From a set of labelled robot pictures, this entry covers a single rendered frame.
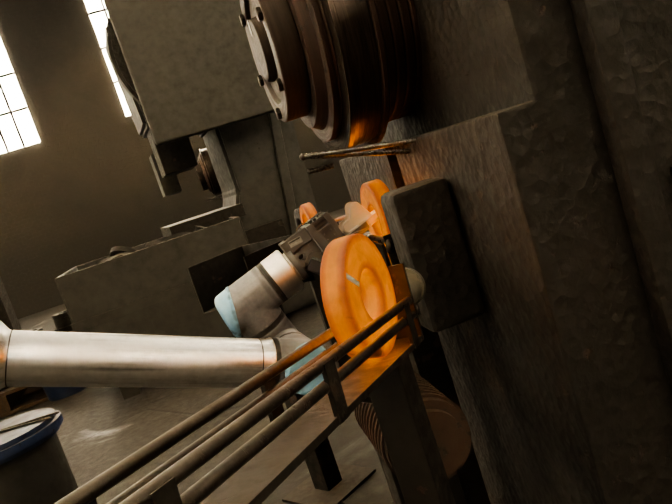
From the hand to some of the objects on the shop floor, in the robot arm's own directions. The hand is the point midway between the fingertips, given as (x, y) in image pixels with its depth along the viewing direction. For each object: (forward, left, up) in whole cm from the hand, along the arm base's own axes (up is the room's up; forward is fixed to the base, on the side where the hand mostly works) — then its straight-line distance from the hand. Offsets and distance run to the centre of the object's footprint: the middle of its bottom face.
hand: (378, 214), depth 128 cm
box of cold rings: (-55, +273, -91) cm, 293 cm away
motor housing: (-13, -36, -74) cm, 83 cm away
